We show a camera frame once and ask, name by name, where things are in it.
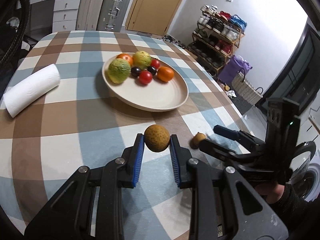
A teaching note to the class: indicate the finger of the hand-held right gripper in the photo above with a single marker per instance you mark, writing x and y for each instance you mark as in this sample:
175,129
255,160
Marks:
225,130
217,148

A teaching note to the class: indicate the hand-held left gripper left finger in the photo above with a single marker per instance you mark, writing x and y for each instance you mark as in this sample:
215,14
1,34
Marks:
139,160

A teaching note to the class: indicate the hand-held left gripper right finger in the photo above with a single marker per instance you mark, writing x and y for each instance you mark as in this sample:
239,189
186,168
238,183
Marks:
175,160

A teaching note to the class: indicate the brown longan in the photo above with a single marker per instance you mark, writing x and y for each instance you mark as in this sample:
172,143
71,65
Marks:
156,138
197,140

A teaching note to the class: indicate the cream round plate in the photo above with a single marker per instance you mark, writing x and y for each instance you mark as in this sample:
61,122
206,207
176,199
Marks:
155,95

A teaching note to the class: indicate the orange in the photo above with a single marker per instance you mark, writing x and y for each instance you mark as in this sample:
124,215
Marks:
165,74
126,58

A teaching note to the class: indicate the red tomato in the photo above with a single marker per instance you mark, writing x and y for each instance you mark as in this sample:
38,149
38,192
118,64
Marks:
145,77
155,63

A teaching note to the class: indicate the dark purple plum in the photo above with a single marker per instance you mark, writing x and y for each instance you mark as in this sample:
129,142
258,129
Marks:
136,71
152,70

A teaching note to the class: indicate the green netted melon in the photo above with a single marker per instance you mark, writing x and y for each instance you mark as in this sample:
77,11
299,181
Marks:
119,70

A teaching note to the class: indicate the person's right forearm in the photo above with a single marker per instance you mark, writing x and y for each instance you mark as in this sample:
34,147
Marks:
292,205

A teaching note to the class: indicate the person's right hand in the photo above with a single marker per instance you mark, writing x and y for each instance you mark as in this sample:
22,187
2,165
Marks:
271,192

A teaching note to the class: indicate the grey woven basket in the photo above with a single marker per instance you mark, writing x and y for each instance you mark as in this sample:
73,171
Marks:
243,105

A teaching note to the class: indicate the black trash bin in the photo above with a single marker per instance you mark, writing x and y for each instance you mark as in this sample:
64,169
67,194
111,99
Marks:
230,92

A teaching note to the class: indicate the dark glass door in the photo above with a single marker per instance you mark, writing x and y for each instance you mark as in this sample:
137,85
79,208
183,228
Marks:
287,80

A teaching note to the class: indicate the purple bag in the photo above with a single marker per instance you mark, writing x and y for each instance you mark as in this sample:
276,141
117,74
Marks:
232,70

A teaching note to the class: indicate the yellow green guava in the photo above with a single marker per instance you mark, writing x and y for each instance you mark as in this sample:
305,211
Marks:
142,59

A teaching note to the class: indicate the shoe rack with shoes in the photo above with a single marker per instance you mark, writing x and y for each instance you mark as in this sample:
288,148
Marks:
220,27

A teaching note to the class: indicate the pile of loose shoes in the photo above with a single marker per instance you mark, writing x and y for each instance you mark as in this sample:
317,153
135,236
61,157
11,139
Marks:
172,40

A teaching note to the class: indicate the white paper towel roll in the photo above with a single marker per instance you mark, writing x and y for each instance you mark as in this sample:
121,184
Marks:
32,90

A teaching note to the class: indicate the wooden door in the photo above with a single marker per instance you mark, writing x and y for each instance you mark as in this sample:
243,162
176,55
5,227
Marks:
155,7

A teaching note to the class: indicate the silver suitcase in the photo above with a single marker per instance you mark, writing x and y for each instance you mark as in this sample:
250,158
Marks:
115,10

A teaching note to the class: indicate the beige suitcase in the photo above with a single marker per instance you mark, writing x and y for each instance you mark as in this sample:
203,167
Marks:
90,7

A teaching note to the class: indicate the white desk with drawers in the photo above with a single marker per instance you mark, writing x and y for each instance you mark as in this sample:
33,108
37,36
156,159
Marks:
65,12

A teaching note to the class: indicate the black wicker chair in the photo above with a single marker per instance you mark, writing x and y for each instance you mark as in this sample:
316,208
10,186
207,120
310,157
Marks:
15,35

